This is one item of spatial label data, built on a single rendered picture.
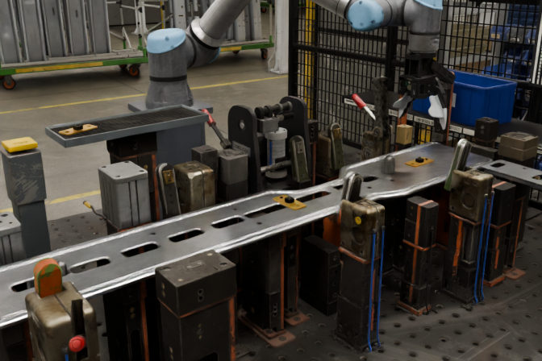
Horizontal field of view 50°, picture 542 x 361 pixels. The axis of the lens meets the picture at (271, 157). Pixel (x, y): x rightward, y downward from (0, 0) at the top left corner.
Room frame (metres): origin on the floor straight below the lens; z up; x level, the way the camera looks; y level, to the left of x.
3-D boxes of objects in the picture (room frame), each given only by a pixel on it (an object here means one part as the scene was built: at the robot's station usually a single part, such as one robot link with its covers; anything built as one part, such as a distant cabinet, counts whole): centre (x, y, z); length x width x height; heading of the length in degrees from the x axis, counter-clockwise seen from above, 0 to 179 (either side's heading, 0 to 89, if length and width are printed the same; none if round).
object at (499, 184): (1.44, -0.59, 0.84); 0.11 x 0.10 x 0.28; 37
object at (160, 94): (1.82, 0.32, 1.15); 0.15 x 0.15 x 0.10
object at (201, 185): (1.29, 0.18, 0.89); 0.13 x 0.11 x 0.38; 37
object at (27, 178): (1.23, 0.55, 0.92); 0.08 x 0.08 x 0.44; 37
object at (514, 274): (1.48, -0.66, 0.84); 0.11 x 0.06 x 0.29; 37
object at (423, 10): (1.53, -0.39, 1.41); 0.09 x 0.08 x 0.11; 58
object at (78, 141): (1.39, 0.34, 1.16); 0.37 x 0.14 x 0.02; 127
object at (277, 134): (1.48, 0.00, 0.94); 0.18 x 0.13 x 0.49; 127
